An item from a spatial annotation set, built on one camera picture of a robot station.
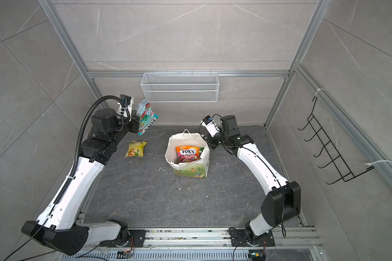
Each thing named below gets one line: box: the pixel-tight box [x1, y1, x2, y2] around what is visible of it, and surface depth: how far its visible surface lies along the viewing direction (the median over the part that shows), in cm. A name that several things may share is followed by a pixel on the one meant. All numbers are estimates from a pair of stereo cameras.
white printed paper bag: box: [164, 128, 211, 179], surface depth 82 cm
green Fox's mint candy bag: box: [135, 98, 160, 136], surface depth 73 cm
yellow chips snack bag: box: [124, 140, 148, 158], surface depth 103 cm
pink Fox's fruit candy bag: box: [175, 145, 200, 163], surface depth 92 cm
